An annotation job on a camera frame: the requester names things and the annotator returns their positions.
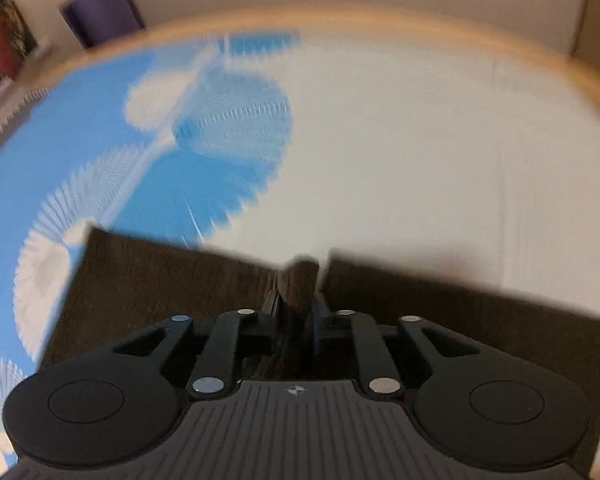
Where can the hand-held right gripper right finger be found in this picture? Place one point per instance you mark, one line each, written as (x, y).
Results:
(321, 316)

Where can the wooden bed frame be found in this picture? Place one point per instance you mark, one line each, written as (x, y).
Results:
(260, 17)

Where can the grey trimmed mattress cover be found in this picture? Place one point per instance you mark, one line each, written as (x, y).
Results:
(10, 115)

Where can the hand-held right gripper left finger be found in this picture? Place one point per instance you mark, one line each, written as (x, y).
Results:
(274, 306)

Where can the dark red cushion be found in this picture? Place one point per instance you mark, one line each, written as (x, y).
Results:
(0, 35)

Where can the blue and cream printed bedsheet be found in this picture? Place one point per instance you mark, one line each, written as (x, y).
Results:
(405, 160)

